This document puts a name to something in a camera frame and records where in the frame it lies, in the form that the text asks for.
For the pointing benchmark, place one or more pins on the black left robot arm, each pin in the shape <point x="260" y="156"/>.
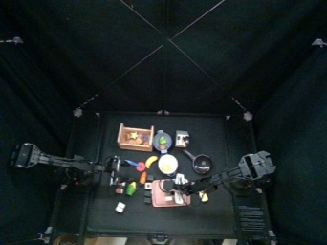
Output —
<point x="55" y="161"/>

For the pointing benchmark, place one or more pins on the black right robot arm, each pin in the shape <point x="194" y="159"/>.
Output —
<point x="256" y="164"/>

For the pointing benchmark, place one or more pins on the sushi toy pink centre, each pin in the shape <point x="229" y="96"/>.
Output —
<point x="170" y="198"/>

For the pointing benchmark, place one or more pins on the small sushi toy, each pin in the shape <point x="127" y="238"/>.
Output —
<point x="147" y="193"/>
<point x="149" y="186"/>

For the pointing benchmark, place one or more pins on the sushi toy red top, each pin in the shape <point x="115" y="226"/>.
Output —
<point x="119" y="190"/>

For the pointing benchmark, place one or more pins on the white toy pot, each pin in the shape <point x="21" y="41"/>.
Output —
<point x="162" y="160"/>

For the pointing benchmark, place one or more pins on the orange toy food piece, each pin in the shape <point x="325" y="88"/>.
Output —
<point x="163" y="147"/>

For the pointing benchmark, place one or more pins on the white sushi toy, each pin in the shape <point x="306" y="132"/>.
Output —
<point x="121" y="207"/>

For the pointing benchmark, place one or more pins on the blue toy utensil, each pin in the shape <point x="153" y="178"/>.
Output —
<point x="131" y="162"/>

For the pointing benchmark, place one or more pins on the red round toy food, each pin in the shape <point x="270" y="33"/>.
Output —
<point x="141" y="167"/>

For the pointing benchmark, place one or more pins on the pink plastic tray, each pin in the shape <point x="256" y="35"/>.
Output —
<point x="159" y="201"/>

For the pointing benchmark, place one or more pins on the wooden toy crate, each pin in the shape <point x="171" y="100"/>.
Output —
<point x="122" y="145"/>

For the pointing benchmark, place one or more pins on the orange toy carrot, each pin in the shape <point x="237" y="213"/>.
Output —
<point x="143" y="177"/>

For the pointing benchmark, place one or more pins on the yellow white toy food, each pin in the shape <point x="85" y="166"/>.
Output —
<point x="205" y="196"/>

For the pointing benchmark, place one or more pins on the yellow toy banana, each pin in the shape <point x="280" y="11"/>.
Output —
<point x="151" y="161"/>

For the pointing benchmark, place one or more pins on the toy corn with green husk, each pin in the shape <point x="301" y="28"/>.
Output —
<point x="131" y="189"/>

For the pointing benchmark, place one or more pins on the yellow star toy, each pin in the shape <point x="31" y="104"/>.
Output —
<point x="134" y="135"/>

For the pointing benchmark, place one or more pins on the black pan lid with knob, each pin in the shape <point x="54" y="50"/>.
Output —
<point x="202" y="164"/>

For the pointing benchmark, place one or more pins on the purple toy block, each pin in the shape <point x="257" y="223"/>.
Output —
<point x="145" y="138"/>

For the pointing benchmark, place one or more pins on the toy frying pan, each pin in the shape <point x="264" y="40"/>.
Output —
<point x="187" y="153"/>

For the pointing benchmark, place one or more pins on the green toy vegetable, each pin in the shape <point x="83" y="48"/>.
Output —
<point x="163" y="139"/>

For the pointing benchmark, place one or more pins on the cream wooden block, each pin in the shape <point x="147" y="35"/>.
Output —
<point x="182" y="138"/>

